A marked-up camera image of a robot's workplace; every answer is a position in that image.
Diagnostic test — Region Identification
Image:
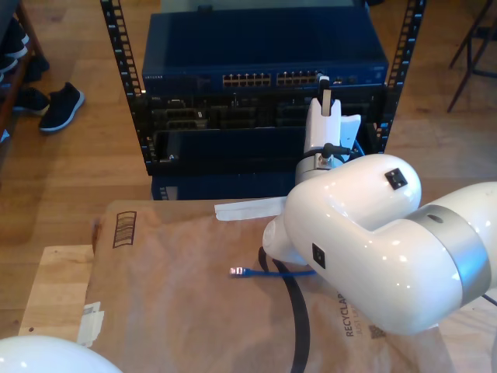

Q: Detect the blue network cable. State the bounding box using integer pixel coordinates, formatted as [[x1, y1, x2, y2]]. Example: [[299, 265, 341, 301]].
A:
[[228, 69, 366, 279]]

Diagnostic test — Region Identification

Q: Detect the black rack server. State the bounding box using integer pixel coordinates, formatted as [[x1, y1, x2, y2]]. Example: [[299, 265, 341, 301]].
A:
[[145, 91, 384, 131]]

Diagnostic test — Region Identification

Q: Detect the dark blue base box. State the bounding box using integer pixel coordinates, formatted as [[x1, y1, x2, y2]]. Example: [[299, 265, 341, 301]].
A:
[[150, 169, 298, 202]]

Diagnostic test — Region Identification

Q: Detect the grey flat panel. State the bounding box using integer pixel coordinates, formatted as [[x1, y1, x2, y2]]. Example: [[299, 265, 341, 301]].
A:
[[160, 0, 368, 16]]

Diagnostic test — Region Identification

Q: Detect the dark metal chair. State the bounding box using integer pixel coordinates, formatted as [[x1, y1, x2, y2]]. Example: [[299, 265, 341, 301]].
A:
[[446, 0, 497, 113]]

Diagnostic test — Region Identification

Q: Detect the brown paper mailer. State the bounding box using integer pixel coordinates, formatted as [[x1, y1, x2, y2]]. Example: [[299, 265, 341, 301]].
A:
[[75, 189, 455, 373]]

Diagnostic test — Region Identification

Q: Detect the dark sneaker white sole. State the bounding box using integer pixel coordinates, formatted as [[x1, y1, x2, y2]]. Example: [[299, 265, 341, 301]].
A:
[[0, 17, 30, 59], [13, 87, 50, 117], [38, 82, 85, 133]]

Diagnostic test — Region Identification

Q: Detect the wooden shoe rack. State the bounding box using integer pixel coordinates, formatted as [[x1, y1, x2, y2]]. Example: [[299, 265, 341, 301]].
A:
[[0, 0, 46, 135]]

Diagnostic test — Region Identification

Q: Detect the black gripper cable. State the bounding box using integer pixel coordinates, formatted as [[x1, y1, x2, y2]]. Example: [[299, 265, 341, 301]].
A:
[[322, 142, 353, 157]]

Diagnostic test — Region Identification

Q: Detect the blue network switch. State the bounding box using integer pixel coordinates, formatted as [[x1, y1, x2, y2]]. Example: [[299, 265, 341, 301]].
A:
[[141, 8, 389, 94]]

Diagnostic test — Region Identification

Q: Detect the black server rack frame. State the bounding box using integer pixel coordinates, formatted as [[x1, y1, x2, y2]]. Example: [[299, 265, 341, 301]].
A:
[[99, 0, 427, 178]]

